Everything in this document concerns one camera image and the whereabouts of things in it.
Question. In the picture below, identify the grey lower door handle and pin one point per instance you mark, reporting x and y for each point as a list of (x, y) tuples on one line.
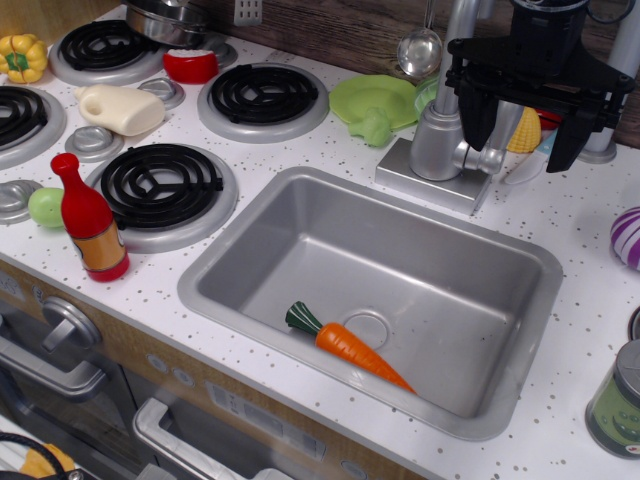
[(196, 443)]

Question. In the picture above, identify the grey vertical support post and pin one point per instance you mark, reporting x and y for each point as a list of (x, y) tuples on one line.
[(615, 79)]

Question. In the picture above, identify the silver hanging ladle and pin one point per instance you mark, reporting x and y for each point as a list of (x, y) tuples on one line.
[(419, 52)]

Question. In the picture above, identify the grey stove knob upper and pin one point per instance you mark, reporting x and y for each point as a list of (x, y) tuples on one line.
[(168, 91)]

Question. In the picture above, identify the green toy plate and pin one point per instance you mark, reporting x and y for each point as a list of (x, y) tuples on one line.
[(350, 99)]

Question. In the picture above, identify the yellow toy below counter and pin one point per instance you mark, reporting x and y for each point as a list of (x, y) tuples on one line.
[(35, 464)]

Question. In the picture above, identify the front right stove burner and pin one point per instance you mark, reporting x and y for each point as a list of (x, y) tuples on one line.
[(166, 196)]

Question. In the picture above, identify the grey plastic sink basin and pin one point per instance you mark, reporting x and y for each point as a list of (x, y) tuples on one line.
[(457, 310)]

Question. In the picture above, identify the grey stove knob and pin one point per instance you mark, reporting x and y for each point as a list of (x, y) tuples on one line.
[(225, 54), (91, 144), (168, 91), (14, 199)]

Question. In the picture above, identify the grey oven dial knob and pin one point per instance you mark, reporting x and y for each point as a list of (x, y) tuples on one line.
[(69, 326)]

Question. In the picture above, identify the hanging grey slotted spatula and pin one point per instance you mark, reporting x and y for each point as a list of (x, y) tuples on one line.
[(247, 13)]

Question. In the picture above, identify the green labelled toy can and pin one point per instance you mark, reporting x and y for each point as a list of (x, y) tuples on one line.
[(612, 415)]

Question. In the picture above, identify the green toy apple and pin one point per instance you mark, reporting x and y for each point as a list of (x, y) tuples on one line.
[(44, 206)]

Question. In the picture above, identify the green toy lettuce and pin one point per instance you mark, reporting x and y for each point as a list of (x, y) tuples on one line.
[(425, 92)]

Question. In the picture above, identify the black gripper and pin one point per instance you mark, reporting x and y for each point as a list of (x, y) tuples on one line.
[(541, 63)]

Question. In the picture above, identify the cream toy milk jug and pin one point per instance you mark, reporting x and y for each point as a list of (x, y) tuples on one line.
[(123, 110)]

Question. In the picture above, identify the blue handled toy knife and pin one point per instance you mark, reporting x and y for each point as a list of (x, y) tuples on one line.
[(533, 165)]

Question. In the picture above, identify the yellow toy bell pepper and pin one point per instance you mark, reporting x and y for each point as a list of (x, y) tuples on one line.
[(24, 58)]

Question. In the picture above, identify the orange toy carrot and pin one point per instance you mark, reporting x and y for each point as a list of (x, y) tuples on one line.
[(337, 340)]

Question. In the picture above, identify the grey stove knob back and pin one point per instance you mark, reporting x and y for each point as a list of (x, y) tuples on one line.
[(225, 54)]

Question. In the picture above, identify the back right stove burner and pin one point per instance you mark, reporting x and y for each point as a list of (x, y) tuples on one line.
[(263, 103)]

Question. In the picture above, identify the red toy ketchup bottle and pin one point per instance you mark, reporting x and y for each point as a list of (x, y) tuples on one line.
[(90, 224)]

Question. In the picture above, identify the back left stove burner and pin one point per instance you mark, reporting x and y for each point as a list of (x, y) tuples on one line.
[(105, 52)]

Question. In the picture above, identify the red toy chili pepper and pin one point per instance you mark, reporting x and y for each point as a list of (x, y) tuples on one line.
[(548, 120)]

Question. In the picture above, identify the grey stove knob front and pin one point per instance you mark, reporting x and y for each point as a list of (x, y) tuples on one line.
[(14, 199)]

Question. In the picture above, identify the front left stove burner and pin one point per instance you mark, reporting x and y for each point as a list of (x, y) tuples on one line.
[(32, 121)]

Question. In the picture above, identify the silver toy faucet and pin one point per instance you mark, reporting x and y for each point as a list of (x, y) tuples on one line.
[(438, 166)]

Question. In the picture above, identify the purple striped toy onion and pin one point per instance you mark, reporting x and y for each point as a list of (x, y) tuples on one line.
[(624, 237)]

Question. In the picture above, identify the grey oven door handle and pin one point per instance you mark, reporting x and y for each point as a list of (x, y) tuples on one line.
[(79, 384)]

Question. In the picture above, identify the stainless steel toy pot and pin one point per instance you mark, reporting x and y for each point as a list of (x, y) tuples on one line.
[(174, 23)]

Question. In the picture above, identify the yellow toy corn cob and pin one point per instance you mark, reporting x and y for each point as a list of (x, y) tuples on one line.
[(527, 135)]

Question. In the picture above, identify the grey stove knob middle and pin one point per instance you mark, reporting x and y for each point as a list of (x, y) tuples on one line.
[(91, 144)]

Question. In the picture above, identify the stove burner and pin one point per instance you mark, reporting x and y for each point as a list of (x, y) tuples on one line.
[(166, 196), (32, 121), (263, 103), (105, 52)]

